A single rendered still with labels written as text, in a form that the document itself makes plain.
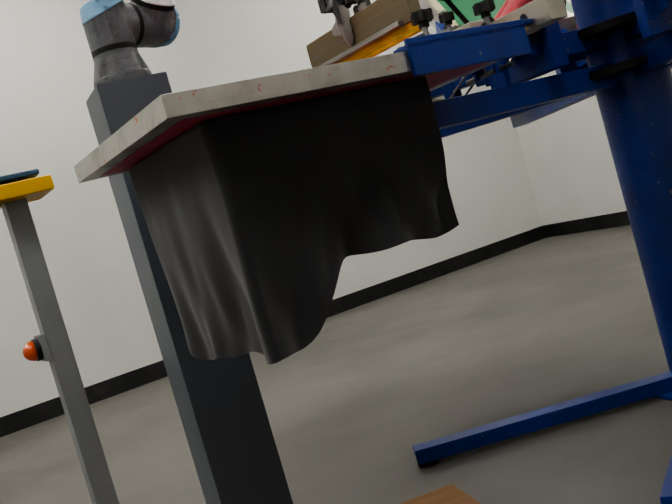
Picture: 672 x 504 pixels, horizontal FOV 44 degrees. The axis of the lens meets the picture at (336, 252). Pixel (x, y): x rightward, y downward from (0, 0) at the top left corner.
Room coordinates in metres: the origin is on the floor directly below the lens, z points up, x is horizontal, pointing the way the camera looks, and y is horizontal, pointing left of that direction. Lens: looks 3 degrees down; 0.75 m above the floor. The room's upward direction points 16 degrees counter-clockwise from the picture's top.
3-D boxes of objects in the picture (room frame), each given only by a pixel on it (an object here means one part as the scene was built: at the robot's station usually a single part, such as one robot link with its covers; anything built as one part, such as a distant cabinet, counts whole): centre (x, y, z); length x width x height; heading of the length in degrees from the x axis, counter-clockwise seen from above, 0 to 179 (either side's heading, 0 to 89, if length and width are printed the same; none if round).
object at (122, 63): (2.16, 0.41, 1.25); 0.15 x 0.15 x 0.10
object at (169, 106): (1.73, 0.00, 0.97); 0.79 x 0.58 x 0.04; 121
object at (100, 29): (2.16, 0.40, 1.37); 0.13 x 0.12 x 0.14; 141
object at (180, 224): (1.58, 0.25, 0.74); 0.45 x 0.03 x 0.43; 31
